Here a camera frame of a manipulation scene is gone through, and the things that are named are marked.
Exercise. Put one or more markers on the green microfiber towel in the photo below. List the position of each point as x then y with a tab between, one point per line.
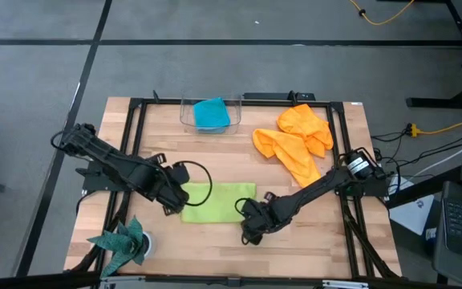
219	202

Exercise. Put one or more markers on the white metal bracket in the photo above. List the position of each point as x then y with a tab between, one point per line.
345	284

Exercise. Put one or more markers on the blue microfiber towel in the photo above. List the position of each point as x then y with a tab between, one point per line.
211	114

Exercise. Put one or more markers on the white cardboard box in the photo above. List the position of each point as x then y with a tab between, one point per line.
411	214

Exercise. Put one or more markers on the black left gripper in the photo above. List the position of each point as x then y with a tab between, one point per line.
171	194

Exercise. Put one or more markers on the black desk frame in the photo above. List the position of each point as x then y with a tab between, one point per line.
435	102

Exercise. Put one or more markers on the white plant pot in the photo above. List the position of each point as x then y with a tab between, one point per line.
149	243

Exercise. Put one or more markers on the black aluminium table frame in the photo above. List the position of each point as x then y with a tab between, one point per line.
231	102

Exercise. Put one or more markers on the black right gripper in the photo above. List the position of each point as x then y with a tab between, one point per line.
261	216

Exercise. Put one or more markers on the green artificial plant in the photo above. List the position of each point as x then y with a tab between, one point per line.
122	245

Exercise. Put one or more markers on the clear plastic bin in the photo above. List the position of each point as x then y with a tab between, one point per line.
187	120

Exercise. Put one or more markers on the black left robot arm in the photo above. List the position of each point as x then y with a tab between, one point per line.
126	170

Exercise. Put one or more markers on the orange microfiber towel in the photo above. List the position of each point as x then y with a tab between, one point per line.
305	124
291	156

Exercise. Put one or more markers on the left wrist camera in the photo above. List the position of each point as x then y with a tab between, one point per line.
179	173

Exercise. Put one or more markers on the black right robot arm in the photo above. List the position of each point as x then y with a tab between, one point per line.
315	186

